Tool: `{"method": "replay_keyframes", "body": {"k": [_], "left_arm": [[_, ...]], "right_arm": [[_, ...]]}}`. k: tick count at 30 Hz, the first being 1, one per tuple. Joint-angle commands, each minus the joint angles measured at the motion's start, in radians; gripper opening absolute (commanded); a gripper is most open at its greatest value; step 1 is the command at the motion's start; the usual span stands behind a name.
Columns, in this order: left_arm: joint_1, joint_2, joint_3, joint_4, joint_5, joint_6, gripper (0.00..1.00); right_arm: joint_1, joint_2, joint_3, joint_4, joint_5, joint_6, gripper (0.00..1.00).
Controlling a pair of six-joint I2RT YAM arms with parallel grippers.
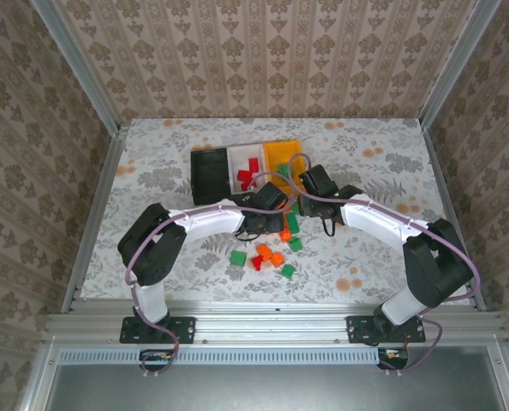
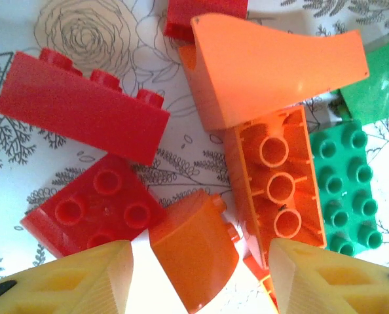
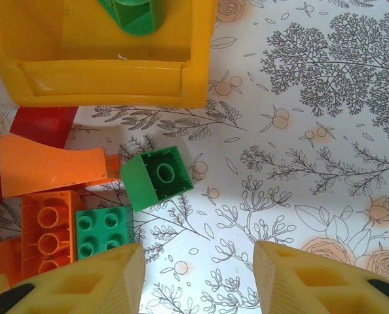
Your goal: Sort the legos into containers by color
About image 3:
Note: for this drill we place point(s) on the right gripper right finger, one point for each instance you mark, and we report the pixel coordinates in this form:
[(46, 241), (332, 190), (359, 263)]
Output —
[(312, 288)]

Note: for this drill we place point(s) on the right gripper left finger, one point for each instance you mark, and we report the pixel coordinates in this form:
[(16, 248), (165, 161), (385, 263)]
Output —
[(83, 288)]

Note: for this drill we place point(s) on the small green lego brick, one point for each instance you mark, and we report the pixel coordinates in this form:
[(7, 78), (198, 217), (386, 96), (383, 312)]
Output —
[(99, 229), (139, 183)]

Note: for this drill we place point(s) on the long orange lego brick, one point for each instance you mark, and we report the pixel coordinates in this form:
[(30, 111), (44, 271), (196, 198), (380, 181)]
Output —
[(44, 229)]

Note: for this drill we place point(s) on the small orange lego brick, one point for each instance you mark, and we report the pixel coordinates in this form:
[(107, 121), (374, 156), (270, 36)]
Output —
[(1, 258)]

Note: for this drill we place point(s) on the curved orange lego piece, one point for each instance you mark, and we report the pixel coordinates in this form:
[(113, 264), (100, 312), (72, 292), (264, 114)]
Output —
[(44, 167)]

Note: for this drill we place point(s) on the yellow plastic bin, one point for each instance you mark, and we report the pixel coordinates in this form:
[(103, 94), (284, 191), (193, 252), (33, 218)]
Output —
[(99, 85)]

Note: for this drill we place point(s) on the green lego figure piece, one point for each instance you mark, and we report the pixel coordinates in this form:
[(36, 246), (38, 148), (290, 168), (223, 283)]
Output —
[(132, 16)]

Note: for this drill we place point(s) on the floral patterned table cover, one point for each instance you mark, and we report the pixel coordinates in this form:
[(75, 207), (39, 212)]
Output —
[(279, 163)]

